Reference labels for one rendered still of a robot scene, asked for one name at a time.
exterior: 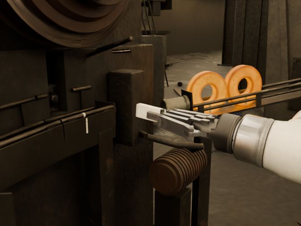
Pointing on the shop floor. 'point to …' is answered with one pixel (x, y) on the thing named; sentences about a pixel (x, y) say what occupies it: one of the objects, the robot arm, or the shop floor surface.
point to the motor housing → (175, 184)
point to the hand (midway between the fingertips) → (150, 112)
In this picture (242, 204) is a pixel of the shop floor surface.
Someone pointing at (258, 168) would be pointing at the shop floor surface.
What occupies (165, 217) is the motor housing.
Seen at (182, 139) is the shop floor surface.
